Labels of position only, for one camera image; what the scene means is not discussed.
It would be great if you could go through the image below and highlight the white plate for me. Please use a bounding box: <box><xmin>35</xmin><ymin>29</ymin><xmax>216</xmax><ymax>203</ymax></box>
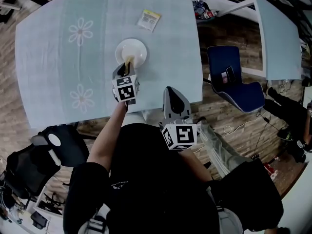
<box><xmin>115</xmin><ymin>38</ymin><xmax>148</xmax><ymax>70</ymax></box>

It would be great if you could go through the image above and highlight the clear bottle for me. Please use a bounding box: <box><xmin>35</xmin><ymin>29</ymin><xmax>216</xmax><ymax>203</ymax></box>
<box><xmin>193</xmin><ymin>0</ymin><xmax>206</xmax><ymax>15</ymax></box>

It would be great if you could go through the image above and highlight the person's black shirt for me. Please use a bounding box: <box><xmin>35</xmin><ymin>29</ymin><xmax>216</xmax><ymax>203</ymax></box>
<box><xmin>62</xmin><ymin>123</ymin><xmax>285</xmax><ymax>234</ymax></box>

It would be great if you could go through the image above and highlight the person's left forearm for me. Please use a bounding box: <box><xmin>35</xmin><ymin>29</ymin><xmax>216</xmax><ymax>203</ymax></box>
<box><xmin>87</xmin><ymin>101</ymin><xmax>129</xmax><ymax>167</ymax></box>

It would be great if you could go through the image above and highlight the black office chair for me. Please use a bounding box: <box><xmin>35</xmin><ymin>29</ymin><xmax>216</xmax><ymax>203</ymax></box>
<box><xmin>4</xmin><ymin>124</ymin><xmax>90</xmax><ymax>200</ymax></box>

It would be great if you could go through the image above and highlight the person's right forearm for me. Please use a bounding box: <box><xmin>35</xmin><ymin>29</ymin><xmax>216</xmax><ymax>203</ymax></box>
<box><xmin>179</xmin><ymin>149</ymin><xmax>213</xmax><ymax>183</ymax></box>

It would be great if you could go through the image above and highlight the white floor cable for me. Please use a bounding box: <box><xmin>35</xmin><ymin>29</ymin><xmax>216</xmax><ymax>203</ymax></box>
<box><xmin>195</xmin><ymin>119</ymin><xmax>257</xmax><ymax>154</ymax></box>

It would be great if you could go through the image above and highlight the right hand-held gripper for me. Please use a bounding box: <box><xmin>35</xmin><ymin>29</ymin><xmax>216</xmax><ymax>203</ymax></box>
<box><xmin>158</xmin><ymin>86</ymin><xmax>198</xmax><ymax>151</ymax></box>

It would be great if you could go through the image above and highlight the black phone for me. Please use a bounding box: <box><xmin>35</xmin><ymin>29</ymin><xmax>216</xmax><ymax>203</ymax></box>
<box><xmin>225</xmin><ymin>66</ymin><xmax>237</xmax><ymax>82</ymax></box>

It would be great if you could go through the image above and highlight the clear packet with yellow label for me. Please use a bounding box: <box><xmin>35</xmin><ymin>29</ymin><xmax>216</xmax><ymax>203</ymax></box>
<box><xmin>136</xmin><ymin>8</ymin><xmax>162</xmax><ymax>33</ymax></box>

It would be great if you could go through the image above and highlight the grey waist bag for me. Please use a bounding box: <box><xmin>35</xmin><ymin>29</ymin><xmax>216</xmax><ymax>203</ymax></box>
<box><xmin>216</xmin><ymin>206</ymin><xmax>244</xmax><ymax>234</ymax></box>

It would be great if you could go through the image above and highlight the white table with blue top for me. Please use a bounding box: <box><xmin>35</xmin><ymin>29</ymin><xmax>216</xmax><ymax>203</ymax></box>
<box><xmin>253</xmin><ymin>0</ymin><xmax>303</xmax><ymax>81</ymax></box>

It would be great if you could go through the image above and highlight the blue chair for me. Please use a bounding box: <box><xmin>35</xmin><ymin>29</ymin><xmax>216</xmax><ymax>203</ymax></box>
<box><xmin>206</xmin><ymin>45</ymin><xmax>266</xmax><ymax>114</ymax></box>

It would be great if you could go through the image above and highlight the white cylindrical stick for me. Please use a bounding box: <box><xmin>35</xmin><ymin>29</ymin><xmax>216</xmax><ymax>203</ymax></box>
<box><xmin>48</xmin><ymin>150</ymin><xmax>61</xmax><ymax>167</ymax></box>

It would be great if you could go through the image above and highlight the white round disc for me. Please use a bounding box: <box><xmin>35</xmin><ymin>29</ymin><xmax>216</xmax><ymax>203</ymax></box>
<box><xmin>48</xmin><ymin>134</ymin><xmax>62</xmax><ymax>147</ymax></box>

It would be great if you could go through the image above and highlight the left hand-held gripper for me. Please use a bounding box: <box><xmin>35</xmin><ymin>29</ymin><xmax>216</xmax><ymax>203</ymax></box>
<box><xmin>111</xmin><ymin>62</ymin><xmax>141</xmax><ymax>106</ymax></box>

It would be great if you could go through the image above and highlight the light blue flowered tablecloth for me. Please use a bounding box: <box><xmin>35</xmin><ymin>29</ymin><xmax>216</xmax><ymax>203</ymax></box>
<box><xmin>15</xmin><ymin>0</ymin><xmax>204</xmax><ymax>130</ymax></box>

